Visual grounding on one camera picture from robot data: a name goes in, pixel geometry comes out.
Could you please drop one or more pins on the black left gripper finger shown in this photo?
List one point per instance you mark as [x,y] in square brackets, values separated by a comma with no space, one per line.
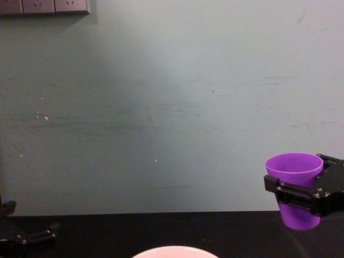
[40,236]
[8,207]

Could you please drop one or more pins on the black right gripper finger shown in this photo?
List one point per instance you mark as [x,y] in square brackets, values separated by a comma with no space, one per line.
[293,194]
[328,159]

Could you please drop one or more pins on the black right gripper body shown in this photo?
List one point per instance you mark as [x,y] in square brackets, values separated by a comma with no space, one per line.
[332,188]

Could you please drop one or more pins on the purple plastic cup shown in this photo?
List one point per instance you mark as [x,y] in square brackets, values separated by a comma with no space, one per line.
[294,172]

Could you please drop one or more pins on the black table cloth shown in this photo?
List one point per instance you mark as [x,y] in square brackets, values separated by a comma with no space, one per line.
[172,231]

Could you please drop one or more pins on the pink round bowl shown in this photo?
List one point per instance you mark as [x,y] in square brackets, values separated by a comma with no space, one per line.
[174,253]

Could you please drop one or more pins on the grey wall socket panel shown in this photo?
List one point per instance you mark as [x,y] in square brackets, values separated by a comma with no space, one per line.
[45,6]

